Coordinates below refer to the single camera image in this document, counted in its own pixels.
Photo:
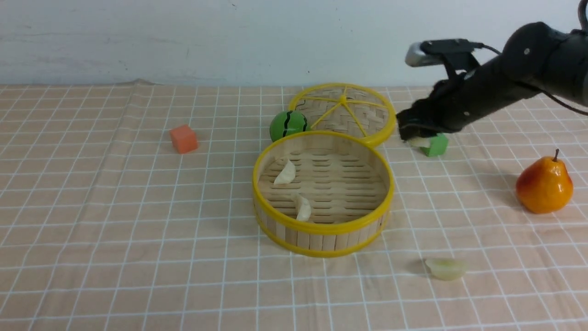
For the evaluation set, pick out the bamboo steamer lid yellow rim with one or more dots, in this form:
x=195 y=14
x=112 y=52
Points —
x=349 y=109

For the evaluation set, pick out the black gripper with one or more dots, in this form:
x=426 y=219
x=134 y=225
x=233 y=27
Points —
x=461 y=101

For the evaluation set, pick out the beige checkered tablecloth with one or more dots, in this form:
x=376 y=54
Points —
x=105 y=227

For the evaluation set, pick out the green watermelon toy ball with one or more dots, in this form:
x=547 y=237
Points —
x=287 y=123

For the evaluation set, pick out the orange foam cube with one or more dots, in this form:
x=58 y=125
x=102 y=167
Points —
x=183 y=139

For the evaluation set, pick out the white dumpling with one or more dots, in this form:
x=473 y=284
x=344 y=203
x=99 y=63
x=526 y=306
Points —
x=302 y=206
x=287 y=174

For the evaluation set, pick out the greenish dumpling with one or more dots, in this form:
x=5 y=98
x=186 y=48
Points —
x=446 y=269
x=420 y=142

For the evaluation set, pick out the wrist camera black silver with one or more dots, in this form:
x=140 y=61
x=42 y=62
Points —
x=454 y=54

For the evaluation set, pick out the orange yellow toy pear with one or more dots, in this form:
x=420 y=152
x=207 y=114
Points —
x=545 y=186

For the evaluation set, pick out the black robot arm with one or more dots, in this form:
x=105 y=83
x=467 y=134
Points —
x=536 y=59

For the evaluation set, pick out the bamboo steamer tray yellow rim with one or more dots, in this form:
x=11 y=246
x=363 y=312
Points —
x=348 y=183

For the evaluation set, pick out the green foam cube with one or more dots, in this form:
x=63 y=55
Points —
x=435 y=146

